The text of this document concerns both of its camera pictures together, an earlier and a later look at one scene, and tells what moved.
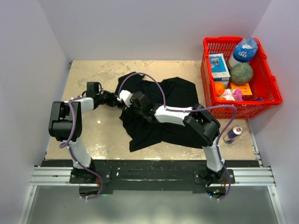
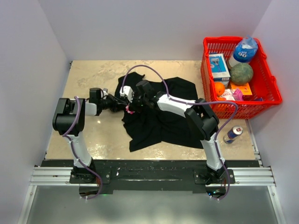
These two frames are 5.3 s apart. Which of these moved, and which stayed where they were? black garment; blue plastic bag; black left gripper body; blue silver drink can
Moved: black left gripper body
Stayed: black garment; blue plastic bag; blue silver drink can
